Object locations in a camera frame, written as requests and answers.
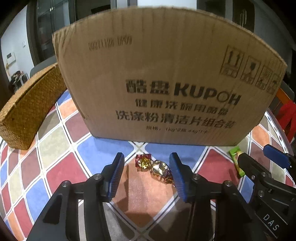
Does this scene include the brown cardboard box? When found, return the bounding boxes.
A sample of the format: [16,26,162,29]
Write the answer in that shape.
[53,7,287,146]

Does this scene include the white shoe rack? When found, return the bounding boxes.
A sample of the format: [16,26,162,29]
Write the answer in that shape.
[9,70,28,93]

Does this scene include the wall intercom panel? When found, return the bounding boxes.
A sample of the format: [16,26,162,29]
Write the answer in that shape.
[6,52,16,66]

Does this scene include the black sliding glass door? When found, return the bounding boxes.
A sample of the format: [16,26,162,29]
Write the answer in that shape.
[26,0,77,66]

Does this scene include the shiny candy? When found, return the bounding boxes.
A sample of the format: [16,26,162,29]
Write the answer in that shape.
[135,154,174,185]

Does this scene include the green snack packet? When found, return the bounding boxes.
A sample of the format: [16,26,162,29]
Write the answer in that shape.
[229,146,245,177]

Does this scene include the red garment on chair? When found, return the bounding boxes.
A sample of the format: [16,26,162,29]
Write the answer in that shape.
[276,100,296,141]

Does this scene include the red wooden chair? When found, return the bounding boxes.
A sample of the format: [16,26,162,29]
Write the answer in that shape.
[269,88,296,142]

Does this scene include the woven wicker basket box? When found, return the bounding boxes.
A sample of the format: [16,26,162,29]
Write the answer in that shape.
[1,63,67,150]

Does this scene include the colourful patterned tablecloth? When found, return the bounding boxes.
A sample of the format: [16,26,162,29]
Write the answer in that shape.
[0,89,296,241]

